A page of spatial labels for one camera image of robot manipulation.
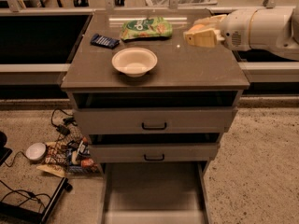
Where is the grey drawer cabinet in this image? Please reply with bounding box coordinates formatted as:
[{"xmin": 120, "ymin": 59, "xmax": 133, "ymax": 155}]
[{"xmin": 60, "ymin": 8, "xmax": 250, "ymax": 173}]

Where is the middle grey drawer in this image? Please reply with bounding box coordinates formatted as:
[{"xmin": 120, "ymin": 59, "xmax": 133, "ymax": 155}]
[{"xmin": 89, "ymin": 143, "xmax": 219, "ymax": 163}]

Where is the black power adapter cable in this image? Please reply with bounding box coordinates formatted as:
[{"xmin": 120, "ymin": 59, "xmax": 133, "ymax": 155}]
[{"xmin": 50, "ymin": 108, "xmax": 78, "ymax": 137}]

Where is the bottom grey drawer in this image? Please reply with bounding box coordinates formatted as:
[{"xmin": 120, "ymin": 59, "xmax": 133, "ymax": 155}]
[{"xmin": 99, "ymin": 162, "xmax": 212, "ymax": 224}]

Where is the grey drawer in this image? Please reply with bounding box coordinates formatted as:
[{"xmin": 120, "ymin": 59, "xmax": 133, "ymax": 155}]
[
  {"xmin": 89, "ymin": 143, "xmax": 219, "ymax": 163},
  {"xmin": 74, "ymin": 108, "xmax": 236, "ymax": 135},
  {"xmin": 99, "ymin": 162, "xmax": 212, "ymax": 224}
]

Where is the green chip bag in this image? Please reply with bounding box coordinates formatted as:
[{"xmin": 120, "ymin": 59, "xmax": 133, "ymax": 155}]
[{"xmin": 121, "ymin": 17, "xmax": 173, "ymax": 41}]

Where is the black floor cable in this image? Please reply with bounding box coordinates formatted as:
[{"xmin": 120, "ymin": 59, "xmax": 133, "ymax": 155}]
[{"xmin": 0, "ymin": 179, "xmax": 52, "ymax": 213}]

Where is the blue snack packet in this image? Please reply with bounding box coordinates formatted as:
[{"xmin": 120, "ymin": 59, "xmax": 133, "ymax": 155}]
[{"xmin": 91, "ymin": 34, "xmax": 120, "ymax": 49}]

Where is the top grey drawer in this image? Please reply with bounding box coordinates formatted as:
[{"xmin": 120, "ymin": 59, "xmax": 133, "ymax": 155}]
[{"xmin": 74, "ymin": 108, "xmax": 236, "ymax": 135}]

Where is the black metal stand base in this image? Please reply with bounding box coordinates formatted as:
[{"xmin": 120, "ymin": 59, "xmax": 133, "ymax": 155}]
[{"xmin": 0, "ymin": 177, "xmax": 73, "ymax": 224}]

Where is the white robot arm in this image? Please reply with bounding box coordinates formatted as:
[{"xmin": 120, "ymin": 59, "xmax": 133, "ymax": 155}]
[{"xmin": 184, "ymin": 7, "xmax": 299, "ymax": 61}]

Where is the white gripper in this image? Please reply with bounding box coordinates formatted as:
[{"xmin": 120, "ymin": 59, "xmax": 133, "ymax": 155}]
[{"xmin": 184, "ymin": 9, "xmax": 253, "ymax": 51}]

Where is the wire basket of snacks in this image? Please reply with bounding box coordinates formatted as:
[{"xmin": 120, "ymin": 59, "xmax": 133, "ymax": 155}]
[{"xmin": 37, "ymin": 134, "xmax": 100, "ymax": 177}]

